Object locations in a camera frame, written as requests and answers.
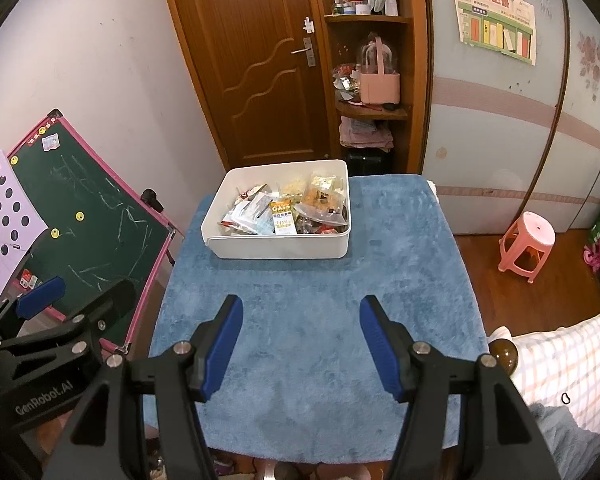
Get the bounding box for green chalkboard with pink frame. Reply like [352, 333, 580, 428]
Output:
[5, 108, 185, 356]

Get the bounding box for clear brown cookie packet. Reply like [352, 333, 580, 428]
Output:
[300, 174, 348, 223]

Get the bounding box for pink plastic stool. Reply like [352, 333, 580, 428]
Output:
[498, 211, 557, 284]

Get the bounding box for black chalkboard clamp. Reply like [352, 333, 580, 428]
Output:
[141, 188, 165, 213]

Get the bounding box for orange white oat bar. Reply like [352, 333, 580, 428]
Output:
[271, 201, 298, 236]

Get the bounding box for wall poster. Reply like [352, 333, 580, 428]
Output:
[449, 0, 537, 66]

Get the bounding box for blue fluffy table towel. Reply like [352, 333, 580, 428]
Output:
[142, 174, 491, 465]

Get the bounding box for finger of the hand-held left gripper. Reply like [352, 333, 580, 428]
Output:
[0, 279, 137, 369]
[0, 276, 66, 337]

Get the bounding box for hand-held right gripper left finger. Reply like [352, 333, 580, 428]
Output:
[40, 295, 244, 480]

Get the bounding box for white perforated board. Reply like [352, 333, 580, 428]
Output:
[0, 149, 50, 281]

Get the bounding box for folded pink towels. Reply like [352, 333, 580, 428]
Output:
[339, 116, 395, 150]

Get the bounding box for silver door handle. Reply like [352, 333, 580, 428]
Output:
[290, 36, 317, 67]

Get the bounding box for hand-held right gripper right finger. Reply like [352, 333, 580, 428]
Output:
[358, 294, 563, 480]

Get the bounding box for wooden corner shelf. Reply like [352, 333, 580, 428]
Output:
[312, 0, 433, 177]

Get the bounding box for white packet with red edge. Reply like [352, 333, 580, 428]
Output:
[222, 185, 273, 233]

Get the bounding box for clear yellow cracker packet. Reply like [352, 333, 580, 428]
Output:
[279, 179, 311, 203]

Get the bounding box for pink basket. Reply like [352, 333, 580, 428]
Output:
[357, 35, 402, 105]

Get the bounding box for brown wooden door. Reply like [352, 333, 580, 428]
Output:
[159, 0, 331, 171]

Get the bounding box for brown round knob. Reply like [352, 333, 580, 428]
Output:
[489, 338, 518, 376]

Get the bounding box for floral sliding wardrobe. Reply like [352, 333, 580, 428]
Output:
[420, 0, 600, 236]

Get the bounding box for pile of shiny wrappers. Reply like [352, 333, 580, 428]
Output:
[332, 62, 363, 103]

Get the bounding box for grey blue blanket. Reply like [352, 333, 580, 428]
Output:
[522, 402, 600, 480]

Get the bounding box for white plastic storage box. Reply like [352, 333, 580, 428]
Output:
[201, 159, 352, 260]

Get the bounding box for checked blanket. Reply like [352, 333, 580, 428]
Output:
[487, 302, 600, 436]

